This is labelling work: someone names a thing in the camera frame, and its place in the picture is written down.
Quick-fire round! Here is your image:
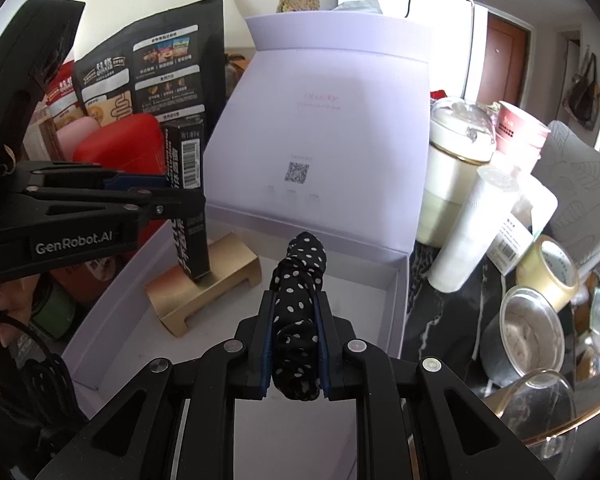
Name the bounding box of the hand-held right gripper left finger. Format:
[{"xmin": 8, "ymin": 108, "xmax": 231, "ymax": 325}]
[{"xmin": 35, "ymin": 290, "xmax": 281, "ymax": 480}]

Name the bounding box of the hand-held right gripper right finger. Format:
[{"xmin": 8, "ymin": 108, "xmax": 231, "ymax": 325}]
[{"xmin": 312, "ymin": 292, "xmax": 556, "ymax": 480}]

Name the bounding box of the white fridge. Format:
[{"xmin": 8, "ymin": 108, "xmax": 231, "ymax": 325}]
[{"xmin": 337, "ymin": 0, "xmax": 491, "ymax": 106}]

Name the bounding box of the black barcode carton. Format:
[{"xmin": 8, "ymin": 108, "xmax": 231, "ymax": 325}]
[{"xmin": 162, "ymin": 112, "xmax": 212, "ymax": 281}]

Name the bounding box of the black power cable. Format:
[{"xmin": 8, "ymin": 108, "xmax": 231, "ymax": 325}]
[{"xmin": 402, "ymin": 0, "xmax": 473, "ymax": 21}]

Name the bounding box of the black polka dot scrunchie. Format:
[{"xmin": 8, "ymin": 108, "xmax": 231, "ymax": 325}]
[{"xmin": 271, "ymin": 231, "xmax": 327, "ymax": 402}]

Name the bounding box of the pink paper cup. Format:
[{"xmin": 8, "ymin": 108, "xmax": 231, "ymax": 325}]
[{"xmin": 495, "ymin": 101, "xmax": 552, "ymax": 171}]

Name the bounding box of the gold cardboard box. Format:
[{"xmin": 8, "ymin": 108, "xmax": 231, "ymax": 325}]
[{"xmin": 146, "ymin": 234, "xmax": 263, "ymax": 337}]

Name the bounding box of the lavender gift box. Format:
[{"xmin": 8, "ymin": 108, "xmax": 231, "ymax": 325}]
[{"xmin": 62, "ymin": 14, "xmax": 433, "ymax": 480}]

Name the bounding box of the person's left hand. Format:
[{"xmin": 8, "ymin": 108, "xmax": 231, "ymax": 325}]
[{"xmin": 0, "ymin": 275, "xmax": 40, "ymax": 346}]

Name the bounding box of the red canister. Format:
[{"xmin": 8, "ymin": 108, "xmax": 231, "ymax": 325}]
[{"xmin": 72, "ymin": 112, "xmax": 166, "ymax": 176}]

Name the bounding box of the orange printed pouch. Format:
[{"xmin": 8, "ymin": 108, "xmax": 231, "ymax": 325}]
[{"xmin": 40, "ymin": 60, "xmax": 88, "ymax": 126}]

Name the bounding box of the brown door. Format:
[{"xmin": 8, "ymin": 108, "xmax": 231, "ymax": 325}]
[{"xmin": 480, "ymin": 12, "xmax": 531, "ymax": 111}]

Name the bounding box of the white barcode packet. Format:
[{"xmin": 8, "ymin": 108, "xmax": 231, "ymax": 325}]
[{"xmin": 490, "ymin": 180, "xmax": 558, "ymax": 276}]

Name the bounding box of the black hanging bag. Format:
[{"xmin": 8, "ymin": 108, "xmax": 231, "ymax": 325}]
[{"xmin": 562, "ymin": 52, "xmax": 600, "ymax": 133}]

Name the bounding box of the steel cup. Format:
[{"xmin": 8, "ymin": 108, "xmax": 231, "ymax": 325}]
[{"xmin": 480, "ymin": 285, "xmax": 566, "ymax": 388}]

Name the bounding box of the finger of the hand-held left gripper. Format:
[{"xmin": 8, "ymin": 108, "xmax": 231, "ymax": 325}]
[
  {"xmin": 15, "ymin": 161, "xmax": 170, "ymax": 192},
  {"xmin": 24, "ymin": 189, "xmax": 207, "ymax": 224}
]

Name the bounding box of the white bottle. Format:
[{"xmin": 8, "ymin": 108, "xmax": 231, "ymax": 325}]
[{"xmin": 426, "ymin": 165, "xmax": 523, "ymax": 292}]

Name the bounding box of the black printed pouch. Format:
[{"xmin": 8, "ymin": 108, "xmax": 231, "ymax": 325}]
[{"xmin": 74, "ymin": 0, "xmax": 226, "ymax": 131}]

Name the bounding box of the beige tape roll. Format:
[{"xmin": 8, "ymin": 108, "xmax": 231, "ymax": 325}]
[{"xmin": 516, "ymin": 234, "xmax": 581, "ymax": 313}]

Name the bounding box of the grey chair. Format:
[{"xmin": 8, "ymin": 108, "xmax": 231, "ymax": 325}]
[{"xmin": 530, "ymin": 120, "xmax": 600, "ymax": 271}]

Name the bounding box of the glass pot lid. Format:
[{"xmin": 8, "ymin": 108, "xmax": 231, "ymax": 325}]
[{"xmin": 485, "ymin": 367, "xmax": 600, "ymax": 461}]

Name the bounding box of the white lidded canister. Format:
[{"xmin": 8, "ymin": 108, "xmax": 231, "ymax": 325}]
[{"xmin": 417, "ymin": 97, "xmax": 496, "ymax": 248}]

